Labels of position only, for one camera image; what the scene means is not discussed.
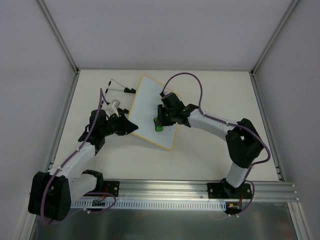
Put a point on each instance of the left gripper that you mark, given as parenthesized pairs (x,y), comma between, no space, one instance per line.
(119,124)

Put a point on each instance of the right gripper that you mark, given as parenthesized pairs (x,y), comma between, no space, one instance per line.
(162,114)

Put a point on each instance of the green whiteboard eraser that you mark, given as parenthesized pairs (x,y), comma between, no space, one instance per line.
(157,125)

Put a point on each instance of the yellow framed whiteboard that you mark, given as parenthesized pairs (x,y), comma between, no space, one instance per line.
(144,110)

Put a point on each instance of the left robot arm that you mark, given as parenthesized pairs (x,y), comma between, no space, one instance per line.
(53,192)

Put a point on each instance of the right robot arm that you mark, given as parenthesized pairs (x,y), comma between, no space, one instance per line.
(243,142)

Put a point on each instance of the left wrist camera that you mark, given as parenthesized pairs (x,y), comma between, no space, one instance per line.
(112,107)

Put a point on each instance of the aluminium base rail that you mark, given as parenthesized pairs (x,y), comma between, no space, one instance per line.
(191,190)

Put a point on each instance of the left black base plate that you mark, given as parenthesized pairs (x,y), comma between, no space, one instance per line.
(109,187)

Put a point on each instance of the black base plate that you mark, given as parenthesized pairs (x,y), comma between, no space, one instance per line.
(109,187)
(223,191)

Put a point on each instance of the white slotted cable duct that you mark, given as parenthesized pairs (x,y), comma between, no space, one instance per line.
(140,204)

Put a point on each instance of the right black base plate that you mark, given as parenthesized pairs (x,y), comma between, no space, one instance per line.
(223,191)

